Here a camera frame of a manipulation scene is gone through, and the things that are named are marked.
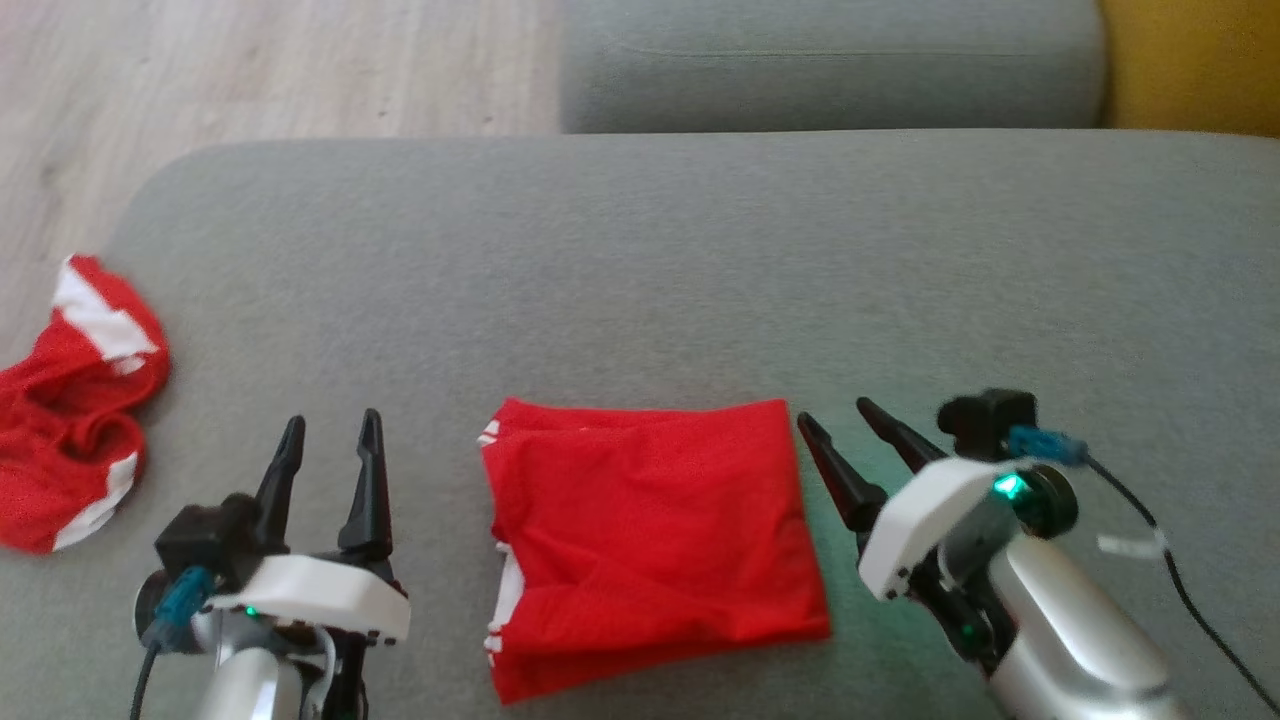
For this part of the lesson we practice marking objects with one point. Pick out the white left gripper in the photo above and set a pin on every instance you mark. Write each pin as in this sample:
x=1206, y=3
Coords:
x=310, y=595

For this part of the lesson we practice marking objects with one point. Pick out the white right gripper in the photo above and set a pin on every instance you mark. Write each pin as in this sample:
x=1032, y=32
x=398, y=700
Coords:
x=920, y=520

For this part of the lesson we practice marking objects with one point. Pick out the red white basketball jersey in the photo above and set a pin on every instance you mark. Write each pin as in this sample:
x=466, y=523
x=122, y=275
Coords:
x=650, y=540

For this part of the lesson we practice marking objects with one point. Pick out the red shorts with white stripes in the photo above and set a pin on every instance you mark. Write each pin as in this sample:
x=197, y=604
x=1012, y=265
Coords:
x=60, y=440

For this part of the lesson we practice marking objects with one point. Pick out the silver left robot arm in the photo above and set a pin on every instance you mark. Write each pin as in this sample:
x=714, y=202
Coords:
x=250, y=685

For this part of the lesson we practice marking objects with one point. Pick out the grey fabric sofa seat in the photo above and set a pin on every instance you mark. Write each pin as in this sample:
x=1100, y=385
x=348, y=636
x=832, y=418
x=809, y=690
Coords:
x=650, y=280

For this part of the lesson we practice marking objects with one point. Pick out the grey fabric sofa cushion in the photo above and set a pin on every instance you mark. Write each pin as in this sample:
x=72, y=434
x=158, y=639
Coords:
x=830, y=70

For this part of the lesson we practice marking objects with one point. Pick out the yellow cushion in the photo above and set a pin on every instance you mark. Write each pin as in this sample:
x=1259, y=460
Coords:
x=1190, y=60

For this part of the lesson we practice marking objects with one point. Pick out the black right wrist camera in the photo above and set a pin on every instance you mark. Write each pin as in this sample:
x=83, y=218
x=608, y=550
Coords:
x=985, y=420

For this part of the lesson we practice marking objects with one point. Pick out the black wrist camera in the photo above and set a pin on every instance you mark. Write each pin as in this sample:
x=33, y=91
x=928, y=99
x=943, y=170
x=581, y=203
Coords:
x=205, y=540
x=985, y=420

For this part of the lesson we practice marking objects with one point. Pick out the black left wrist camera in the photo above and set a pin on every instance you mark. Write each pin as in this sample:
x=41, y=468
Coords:
x=205, y=540

